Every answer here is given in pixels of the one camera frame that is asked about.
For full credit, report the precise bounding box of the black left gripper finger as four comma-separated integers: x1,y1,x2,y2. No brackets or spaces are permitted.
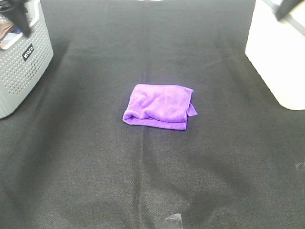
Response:
0,0,31,37

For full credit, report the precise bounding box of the clear tape piece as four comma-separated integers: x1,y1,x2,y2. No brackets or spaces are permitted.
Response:
164,213,183,229

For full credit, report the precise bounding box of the black table cloth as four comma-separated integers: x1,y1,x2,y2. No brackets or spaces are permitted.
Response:
0,0,305,229

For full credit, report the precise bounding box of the white plastic bin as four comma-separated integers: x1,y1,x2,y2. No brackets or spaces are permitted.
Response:
245,0,305,110

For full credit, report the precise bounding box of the grey perforated laundry basket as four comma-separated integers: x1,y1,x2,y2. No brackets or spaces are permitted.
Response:
0,0,53,118

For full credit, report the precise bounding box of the brown towel in basket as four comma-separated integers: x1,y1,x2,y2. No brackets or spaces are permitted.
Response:
0,22,14,41

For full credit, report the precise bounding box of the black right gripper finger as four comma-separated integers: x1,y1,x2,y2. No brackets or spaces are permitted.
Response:
275,0,303,21

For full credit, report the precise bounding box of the purple microfibre towel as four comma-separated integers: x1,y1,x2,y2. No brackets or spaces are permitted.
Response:
122,84,198,130

